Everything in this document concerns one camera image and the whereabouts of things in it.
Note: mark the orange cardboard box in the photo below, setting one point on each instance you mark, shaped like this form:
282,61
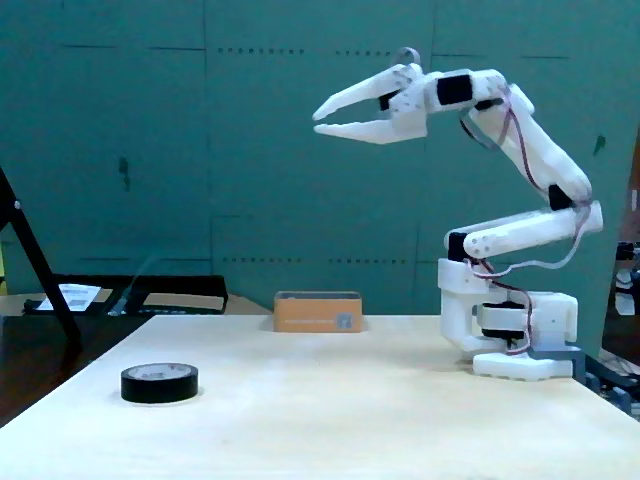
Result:
305,315

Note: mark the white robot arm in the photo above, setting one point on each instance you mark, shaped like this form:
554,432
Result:
550,155

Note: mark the dark equipment with white parts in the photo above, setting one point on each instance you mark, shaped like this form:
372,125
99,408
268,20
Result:
622,300

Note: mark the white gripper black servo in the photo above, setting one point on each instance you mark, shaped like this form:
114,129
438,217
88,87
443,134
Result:
406,116

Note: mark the black tape roll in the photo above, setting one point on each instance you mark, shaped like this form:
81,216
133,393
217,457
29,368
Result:
160,390

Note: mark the white printed paper label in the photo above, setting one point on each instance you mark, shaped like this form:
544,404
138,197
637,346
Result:
75,296

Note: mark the grey table clamp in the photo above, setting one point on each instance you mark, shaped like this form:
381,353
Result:
575,357

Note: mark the grey slanted bar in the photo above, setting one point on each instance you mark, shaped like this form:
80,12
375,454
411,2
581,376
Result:
131,287

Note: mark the black slanted stand leg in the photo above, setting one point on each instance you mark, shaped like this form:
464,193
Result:
45,270

